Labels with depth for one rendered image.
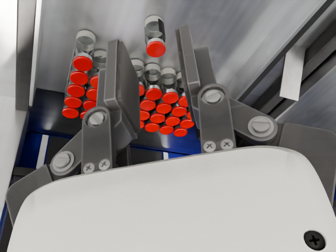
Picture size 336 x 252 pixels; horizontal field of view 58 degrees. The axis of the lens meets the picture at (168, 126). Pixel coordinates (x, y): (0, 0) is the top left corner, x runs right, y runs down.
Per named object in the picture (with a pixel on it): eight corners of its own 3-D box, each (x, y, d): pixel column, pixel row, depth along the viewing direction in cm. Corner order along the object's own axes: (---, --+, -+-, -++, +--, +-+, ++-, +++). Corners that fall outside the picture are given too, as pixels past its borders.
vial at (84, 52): (93, 46, 36) (91, 74, 34) (74, 41, 36) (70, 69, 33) (97, 32, 35) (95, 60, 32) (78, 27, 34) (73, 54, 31)
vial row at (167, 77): (200, 86, 44) (205, 112, 41) (72, 56, 37) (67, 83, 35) (207, 76, 42) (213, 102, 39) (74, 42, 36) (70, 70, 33)
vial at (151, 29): (159, 33, 36) (161, 58, 33) (141, 28, 35) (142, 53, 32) (166, 18, 34) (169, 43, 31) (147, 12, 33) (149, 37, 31)
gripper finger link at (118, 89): (75, 199, 14) (87, 90, 18) (142, 188, 14) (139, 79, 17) (36, 168, 11) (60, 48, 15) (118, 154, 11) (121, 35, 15)
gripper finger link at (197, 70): (201, 179, 13) (184, 70, 17) (276, 167, 13) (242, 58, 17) (190, 141, 11) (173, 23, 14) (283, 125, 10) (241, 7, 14)
